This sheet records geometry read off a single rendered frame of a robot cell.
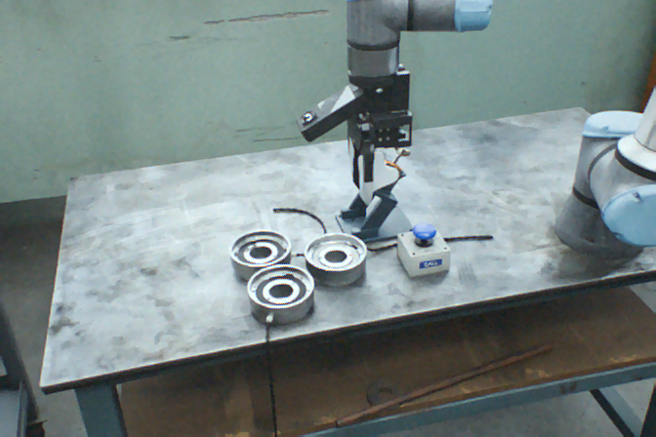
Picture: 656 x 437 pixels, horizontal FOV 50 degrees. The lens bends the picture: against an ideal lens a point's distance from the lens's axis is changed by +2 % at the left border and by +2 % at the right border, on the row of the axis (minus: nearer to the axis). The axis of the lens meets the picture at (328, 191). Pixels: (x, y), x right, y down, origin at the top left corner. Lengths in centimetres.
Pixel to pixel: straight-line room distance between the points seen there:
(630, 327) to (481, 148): 47
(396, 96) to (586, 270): 46
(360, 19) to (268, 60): 178
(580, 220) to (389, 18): 54
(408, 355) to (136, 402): 52
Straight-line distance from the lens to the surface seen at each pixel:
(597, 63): 331
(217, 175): 151
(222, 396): 136
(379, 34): 97
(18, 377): 197
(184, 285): 121
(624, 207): 109
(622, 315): 160
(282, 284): 114
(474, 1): 96
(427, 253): 118
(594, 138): 123
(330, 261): 122
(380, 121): 102
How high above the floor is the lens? 155
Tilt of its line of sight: 32 degrees down
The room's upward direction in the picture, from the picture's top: 2 degrees counter-clockwise
